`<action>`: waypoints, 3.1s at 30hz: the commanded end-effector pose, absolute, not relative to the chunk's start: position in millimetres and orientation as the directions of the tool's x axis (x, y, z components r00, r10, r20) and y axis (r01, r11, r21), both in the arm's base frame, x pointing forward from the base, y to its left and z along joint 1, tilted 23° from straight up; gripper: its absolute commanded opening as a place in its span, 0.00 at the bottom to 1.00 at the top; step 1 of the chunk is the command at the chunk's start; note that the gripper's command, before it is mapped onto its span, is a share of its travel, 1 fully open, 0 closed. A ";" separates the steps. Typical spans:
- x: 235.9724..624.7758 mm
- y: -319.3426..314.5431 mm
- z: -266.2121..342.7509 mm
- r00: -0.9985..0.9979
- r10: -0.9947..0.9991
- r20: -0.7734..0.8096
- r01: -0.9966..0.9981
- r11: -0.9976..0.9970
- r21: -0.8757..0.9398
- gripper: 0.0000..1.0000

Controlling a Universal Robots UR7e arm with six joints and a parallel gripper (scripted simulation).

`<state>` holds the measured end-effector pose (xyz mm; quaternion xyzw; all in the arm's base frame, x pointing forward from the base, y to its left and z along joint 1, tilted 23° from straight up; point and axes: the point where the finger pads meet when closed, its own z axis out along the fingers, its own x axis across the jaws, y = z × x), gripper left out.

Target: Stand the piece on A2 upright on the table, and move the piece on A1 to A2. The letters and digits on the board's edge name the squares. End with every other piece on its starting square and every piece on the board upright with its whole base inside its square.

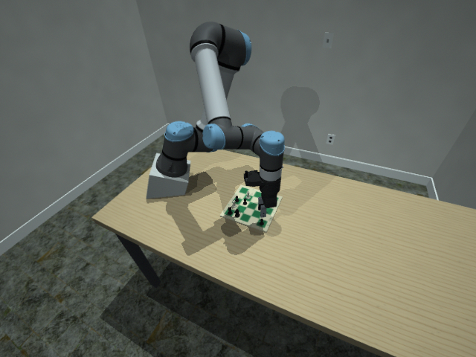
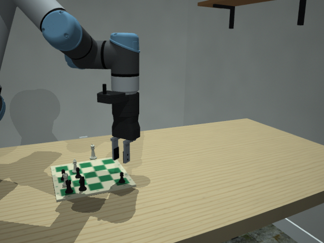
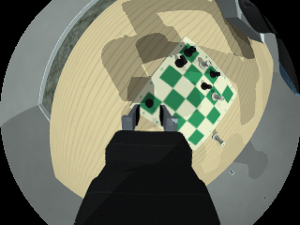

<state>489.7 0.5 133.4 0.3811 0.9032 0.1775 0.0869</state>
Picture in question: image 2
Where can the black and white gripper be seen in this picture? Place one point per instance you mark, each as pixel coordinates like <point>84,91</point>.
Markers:
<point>125,110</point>

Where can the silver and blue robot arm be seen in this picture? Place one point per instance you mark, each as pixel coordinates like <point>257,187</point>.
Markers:
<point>64,32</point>

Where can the white rook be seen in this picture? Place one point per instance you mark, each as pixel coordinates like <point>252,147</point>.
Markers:
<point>65,176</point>

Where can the green and white chessboard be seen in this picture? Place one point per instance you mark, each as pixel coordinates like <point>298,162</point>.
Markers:
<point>101,176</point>

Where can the white chess queen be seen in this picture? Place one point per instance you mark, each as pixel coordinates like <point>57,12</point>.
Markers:
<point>93,153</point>

